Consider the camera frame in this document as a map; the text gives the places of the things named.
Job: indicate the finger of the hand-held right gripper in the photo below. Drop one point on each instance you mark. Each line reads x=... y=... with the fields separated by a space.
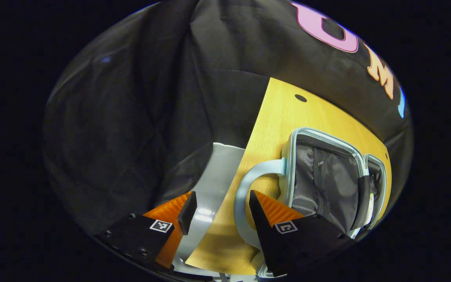
x=363 y=199

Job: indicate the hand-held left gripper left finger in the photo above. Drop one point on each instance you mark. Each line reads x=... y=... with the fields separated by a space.
x=188 y=213

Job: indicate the light blue suitcase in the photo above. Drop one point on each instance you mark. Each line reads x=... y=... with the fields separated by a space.
x=323 y=184

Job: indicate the black backdrop cloth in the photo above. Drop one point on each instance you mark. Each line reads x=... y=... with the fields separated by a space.
x=131 y=117

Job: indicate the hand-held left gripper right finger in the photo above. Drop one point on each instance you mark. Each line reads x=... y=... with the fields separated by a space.
x=258 y=219

